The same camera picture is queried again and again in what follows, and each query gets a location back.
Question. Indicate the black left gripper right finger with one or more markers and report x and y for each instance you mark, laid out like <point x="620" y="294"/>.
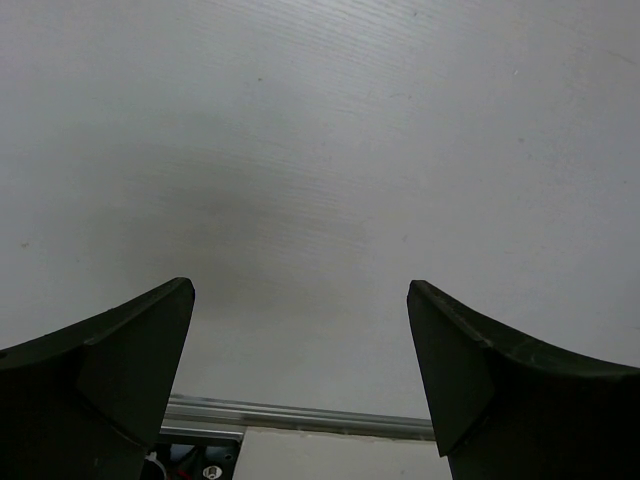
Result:
<point x="505" y="405"/>

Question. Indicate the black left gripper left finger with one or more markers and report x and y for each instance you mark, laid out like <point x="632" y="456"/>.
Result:
<point x="87" y="401"/>

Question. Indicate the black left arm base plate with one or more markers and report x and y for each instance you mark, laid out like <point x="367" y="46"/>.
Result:
<point x="191" y="458"/>

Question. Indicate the front aluminium frame rail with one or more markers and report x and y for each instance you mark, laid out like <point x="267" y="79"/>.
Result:
<point x="210" y="417"/>

